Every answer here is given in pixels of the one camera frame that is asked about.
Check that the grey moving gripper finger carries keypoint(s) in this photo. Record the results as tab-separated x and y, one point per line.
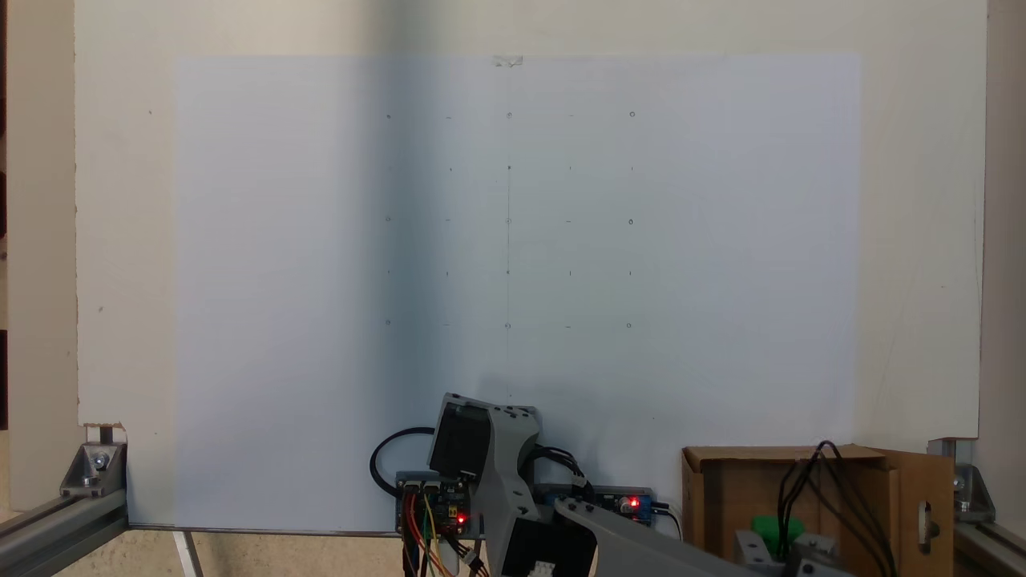
755	549

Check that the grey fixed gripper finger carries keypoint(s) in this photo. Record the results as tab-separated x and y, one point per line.
817	557

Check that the green die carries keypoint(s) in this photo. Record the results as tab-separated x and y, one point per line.
777	529

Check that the brown cardboard box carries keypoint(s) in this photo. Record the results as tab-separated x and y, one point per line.
721	513

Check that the blue circuit board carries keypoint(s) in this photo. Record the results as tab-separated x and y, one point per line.
617	501

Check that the clear tape piece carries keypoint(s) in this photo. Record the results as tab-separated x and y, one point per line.
506	60

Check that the metal corner bracket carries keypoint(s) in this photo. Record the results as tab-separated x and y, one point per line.
96	469
974	489

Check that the aluminium frame post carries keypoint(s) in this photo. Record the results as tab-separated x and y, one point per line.
994	553
56	529

